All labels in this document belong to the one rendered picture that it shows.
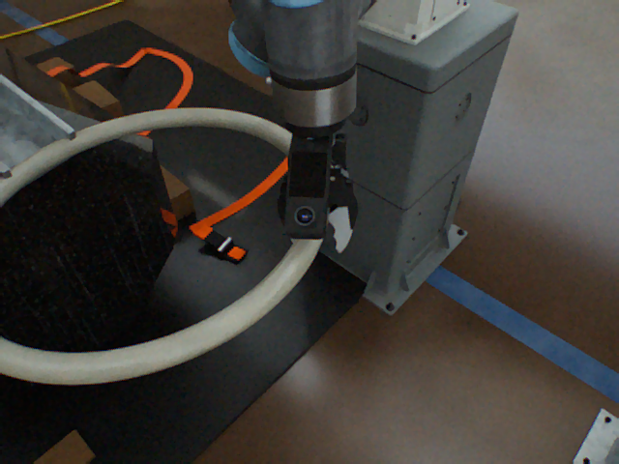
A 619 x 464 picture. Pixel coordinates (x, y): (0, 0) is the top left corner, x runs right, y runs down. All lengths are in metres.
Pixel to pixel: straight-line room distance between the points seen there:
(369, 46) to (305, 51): 0.74
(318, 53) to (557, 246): 1.67
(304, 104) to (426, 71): 0.66
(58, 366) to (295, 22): 0.39
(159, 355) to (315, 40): 0.33
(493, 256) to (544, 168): 0.60
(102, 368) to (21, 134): 0.50
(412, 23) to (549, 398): 1.11
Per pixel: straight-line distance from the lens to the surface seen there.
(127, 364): 0.51
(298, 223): 0.52
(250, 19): 0.66
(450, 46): 1.22
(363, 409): 1.51
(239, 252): 1.79
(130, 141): 1.33
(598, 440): 1.66
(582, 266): 2.02
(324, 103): 0.51
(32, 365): 0.55
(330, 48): 0.48
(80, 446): 1.56
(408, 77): 1.17
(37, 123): 0.92
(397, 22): 1.22
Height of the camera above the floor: 1.38
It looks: 48 degrees down
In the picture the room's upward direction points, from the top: straight up
